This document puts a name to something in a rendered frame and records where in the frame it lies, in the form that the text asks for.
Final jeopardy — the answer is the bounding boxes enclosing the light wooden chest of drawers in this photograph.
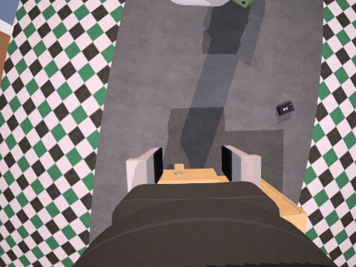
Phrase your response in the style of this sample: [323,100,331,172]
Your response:
[261,179,307,234]

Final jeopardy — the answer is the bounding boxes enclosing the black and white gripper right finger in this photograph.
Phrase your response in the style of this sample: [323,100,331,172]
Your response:
[222,145,261,188]

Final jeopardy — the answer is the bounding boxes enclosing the light wooden drawer front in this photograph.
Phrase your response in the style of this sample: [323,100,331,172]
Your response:
[218,177,229,182]
[270,196,300,214]
[260,183,278,196]

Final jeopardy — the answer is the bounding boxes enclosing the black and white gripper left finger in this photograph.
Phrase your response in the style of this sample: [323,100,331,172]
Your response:
[126,148,163,192]

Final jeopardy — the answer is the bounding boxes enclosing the black 9v battery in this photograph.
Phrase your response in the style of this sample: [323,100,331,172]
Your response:
[277,102,294,116]

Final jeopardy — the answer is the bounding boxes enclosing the light wood drawer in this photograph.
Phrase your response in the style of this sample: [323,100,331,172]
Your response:
[157,164,220,184]

